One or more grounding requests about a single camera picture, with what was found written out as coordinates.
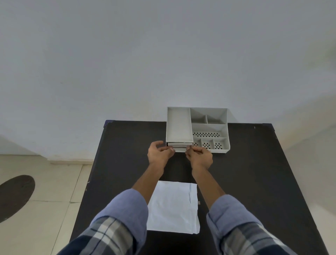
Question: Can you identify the person's left hand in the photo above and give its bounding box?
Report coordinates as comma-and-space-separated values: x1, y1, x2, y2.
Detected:
147, 140, 176, 169

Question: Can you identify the person's right hand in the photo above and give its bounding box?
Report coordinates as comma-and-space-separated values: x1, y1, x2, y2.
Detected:
185, 146, 214, 170

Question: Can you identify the white organizer drawer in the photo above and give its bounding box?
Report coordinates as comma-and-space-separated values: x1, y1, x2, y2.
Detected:
167, 142, 194, 153

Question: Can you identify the person's left forearm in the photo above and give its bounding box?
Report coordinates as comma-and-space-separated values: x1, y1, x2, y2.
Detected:
56, 162, 168, 255

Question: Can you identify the person's right forearm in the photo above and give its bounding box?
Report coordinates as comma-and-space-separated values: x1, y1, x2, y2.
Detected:
191, 166, 299, 255

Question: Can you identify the grey plastic desk organizer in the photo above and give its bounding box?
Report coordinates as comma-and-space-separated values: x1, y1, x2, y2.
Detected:
166, 106, 231, 154

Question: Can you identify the white paper envelope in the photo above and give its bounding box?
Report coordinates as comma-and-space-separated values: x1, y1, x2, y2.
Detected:
146, 180, 201, 234

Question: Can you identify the dark round floor mat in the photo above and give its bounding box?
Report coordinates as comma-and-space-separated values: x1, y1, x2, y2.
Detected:
0, 175, 36, 224

